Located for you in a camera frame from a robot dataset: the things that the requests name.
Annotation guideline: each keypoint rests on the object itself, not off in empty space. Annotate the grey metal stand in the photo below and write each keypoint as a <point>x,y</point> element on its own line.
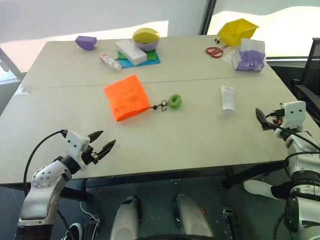
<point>9,67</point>

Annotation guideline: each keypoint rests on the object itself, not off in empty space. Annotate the white rectangular box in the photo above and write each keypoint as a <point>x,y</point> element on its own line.
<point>130,51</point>

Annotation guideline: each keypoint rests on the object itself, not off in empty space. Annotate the yellow plastic bin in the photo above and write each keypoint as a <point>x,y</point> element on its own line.
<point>232,35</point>

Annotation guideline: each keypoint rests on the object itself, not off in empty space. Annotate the white sneaker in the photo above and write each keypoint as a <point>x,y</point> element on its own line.
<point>257,188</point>

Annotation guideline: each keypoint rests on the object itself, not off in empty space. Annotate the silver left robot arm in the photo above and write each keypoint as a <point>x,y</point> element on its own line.
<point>40,190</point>

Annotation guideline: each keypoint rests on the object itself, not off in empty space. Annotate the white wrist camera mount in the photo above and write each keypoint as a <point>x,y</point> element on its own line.
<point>295,112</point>
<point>73,143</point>

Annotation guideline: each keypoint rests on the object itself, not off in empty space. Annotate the white cream tube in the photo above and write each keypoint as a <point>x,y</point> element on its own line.
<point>228,100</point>

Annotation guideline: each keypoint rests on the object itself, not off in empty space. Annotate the silver right robot leg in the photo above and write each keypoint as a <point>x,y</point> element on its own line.
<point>190,217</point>

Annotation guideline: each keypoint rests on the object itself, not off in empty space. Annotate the small clear spray bottle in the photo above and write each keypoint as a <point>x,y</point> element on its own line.
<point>108,60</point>

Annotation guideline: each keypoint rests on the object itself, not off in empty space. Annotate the purple angular container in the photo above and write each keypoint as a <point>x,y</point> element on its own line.
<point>86,42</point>

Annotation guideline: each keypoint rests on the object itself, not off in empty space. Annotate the purple round bowl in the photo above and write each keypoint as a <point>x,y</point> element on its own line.
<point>147,47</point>

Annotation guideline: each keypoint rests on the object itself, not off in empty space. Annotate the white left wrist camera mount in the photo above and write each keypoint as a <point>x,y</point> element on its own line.
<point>73,143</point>

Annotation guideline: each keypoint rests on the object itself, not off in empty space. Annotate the clear box with purple contents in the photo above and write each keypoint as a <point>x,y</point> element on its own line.
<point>247,60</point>

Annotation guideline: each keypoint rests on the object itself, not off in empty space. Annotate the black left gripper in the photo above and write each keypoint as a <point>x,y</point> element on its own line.
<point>90,156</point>

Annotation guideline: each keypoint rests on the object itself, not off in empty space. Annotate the black table frame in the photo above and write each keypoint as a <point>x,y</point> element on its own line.
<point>150,180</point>

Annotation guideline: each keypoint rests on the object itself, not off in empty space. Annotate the silver robot leg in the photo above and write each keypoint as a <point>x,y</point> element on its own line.
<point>190,217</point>
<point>126,217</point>

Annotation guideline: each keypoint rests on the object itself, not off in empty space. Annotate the green foam pad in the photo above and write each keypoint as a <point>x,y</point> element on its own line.
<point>151,55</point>

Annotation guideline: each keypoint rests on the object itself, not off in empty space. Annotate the black office chair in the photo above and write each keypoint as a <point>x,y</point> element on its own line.
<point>315,65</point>

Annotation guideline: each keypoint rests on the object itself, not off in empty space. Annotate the silver left robot leg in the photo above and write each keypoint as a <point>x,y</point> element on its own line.
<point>126,217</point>

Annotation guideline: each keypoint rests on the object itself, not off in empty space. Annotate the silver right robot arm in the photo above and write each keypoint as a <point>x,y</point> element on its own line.
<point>302,165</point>

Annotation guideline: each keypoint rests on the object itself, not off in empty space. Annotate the dark window pillar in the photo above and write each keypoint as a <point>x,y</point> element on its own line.
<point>207,15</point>

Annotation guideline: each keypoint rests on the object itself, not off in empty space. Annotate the blue foam pad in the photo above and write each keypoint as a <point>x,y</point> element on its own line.
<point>150,62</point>

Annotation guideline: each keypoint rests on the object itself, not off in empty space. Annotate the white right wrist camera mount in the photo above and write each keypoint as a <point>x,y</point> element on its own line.
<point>295,112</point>

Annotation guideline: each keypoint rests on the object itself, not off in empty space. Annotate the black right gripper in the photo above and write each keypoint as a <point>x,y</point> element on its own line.
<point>273,122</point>

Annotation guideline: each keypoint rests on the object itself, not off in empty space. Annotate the yellow bowl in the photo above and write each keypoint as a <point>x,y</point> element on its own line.
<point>145,35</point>

